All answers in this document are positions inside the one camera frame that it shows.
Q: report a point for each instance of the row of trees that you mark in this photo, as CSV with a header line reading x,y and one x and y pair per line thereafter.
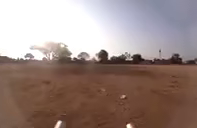
x,y
102,55

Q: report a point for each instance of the brown bare dirt ground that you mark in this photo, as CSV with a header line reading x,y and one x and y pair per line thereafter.
x,y
96,80

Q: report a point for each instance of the tall thin tower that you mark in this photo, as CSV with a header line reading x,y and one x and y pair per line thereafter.
x,y
160,53

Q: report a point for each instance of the robot's own part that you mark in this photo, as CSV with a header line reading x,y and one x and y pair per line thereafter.
x,y
129,125
59,124

